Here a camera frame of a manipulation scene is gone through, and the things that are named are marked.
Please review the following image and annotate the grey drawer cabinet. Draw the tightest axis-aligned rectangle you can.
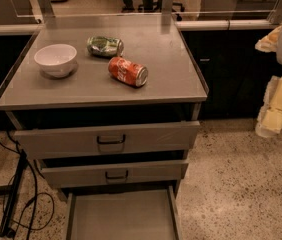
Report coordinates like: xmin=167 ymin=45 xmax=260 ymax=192
xmin=0 ymin=13 xmax=210 ymax=240

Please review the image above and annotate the red coke can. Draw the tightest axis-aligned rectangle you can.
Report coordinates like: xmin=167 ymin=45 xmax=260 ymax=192
xmin=108 ymin=57 xmax=148 ymax=87

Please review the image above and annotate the middle drawer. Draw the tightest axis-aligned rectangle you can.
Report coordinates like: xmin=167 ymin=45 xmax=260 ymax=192
xmin=42 ymin=160 xmax=188 ymax=188

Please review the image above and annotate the open bottom drawer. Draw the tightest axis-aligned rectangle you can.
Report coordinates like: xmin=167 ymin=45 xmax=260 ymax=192
xmin=62 ymin=186 xmax=183 ymax=240

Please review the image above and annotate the green soda can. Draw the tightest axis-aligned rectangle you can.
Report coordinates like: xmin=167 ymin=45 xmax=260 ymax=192
xmin=87 ymin=36 xmax=124 ymax=58

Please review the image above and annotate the black floor bar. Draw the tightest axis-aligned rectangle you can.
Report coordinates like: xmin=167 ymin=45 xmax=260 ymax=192
xmin=0 ymin=151 xmax=27 ymax=237

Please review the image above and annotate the white bowl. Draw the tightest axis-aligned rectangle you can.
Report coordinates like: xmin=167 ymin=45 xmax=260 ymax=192
xmin=34 ymin=44 xmax=77 ymax=78

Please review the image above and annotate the top drawer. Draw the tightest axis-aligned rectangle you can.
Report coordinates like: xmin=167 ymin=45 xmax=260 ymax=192
xmin=15 ymin=121 xmax=200 ymax=159

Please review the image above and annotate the black cable on floor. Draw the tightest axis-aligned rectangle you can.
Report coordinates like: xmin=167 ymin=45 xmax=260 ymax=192
xmin=0 ymin=130 xmax=55 ymax=240

